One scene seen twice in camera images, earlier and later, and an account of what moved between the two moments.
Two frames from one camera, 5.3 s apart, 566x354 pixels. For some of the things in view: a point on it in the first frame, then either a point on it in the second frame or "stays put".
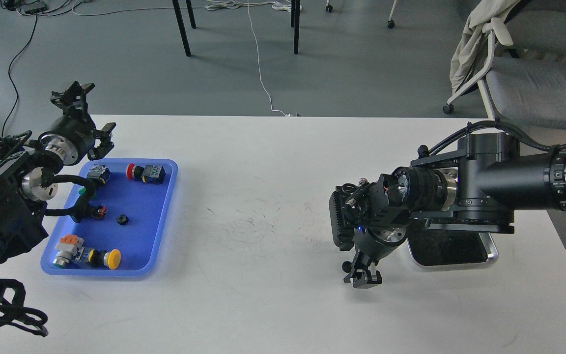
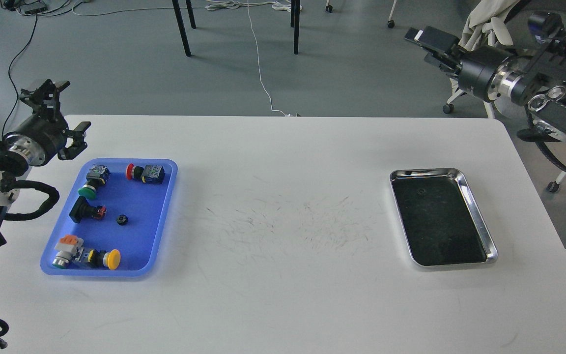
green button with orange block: x=70 y=249 stays put
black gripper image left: x=73 y=138 -> x=38 y=138
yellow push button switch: x=111 y=258 stays put
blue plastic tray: x=134 y=239 stays put
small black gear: x=123 y=219 stays put
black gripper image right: x=375 y=242 -> x=493 y=74
